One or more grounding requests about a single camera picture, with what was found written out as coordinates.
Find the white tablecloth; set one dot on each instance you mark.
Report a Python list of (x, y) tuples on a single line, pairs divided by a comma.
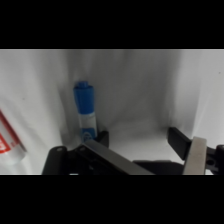
[(143, 100)]

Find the red marker pen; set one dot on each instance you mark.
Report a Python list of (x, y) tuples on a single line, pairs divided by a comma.
[(10, 146)]

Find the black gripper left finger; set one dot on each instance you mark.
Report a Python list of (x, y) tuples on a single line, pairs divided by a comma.
[(113, 158)]

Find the blue bottle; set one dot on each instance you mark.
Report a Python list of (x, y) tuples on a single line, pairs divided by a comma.
[(85, 106)]

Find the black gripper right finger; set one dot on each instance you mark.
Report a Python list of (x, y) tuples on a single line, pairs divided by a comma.
[(195, 156)]

